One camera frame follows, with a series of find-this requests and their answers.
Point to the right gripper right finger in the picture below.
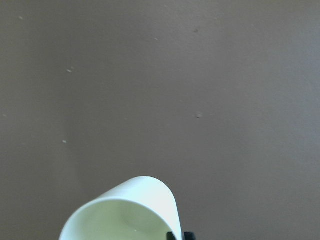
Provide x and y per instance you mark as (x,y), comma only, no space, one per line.
(189,235)

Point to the pale yellow plastic cup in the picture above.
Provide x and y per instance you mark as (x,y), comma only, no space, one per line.
(142,208)

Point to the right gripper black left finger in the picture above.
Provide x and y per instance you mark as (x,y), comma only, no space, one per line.
(170,236)

